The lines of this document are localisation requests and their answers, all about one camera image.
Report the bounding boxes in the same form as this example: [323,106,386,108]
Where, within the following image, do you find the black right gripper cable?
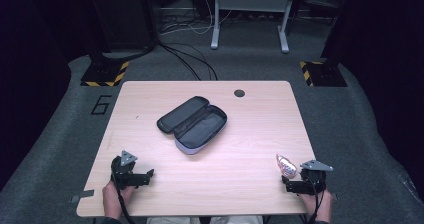
[306,177,326,224]

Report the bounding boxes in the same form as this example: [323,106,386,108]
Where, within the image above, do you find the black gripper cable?
[306,177,326,224]
[112,172,137,224]

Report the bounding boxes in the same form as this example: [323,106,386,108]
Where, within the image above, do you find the person's right hand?
[299,189,334,223]

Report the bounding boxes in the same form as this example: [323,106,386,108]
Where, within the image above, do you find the grey tape strip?
[70,189,96,204]

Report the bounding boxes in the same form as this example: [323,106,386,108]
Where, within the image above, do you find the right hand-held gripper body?
[299,159,334,196]

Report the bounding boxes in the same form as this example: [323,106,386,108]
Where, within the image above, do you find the black cabinet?
[87,0,158,53]

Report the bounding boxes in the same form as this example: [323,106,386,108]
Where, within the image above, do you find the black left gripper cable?
[112,172,137,224]

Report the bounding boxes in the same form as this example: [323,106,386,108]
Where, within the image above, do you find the black floor cables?
[158,42,219,82]

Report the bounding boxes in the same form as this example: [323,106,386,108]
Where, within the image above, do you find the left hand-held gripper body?
[110,149,138,191]

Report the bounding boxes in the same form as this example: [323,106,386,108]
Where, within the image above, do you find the white floor cables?
[159,0,234,36]

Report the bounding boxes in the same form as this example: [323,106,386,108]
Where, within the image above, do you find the black tape floor number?
[90,94,113,116]

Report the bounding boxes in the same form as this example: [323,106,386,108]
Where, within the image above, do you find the white metal desk frame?
[210,0,298,54]

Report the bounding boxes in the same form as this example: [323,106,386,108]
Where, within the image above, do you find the black hazard-striped stand base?
[299,59,348,88]
[80,59,130,88]

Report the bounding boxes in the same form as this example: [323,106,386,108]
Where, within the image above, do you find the black pencil case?
[156,95,229,156]

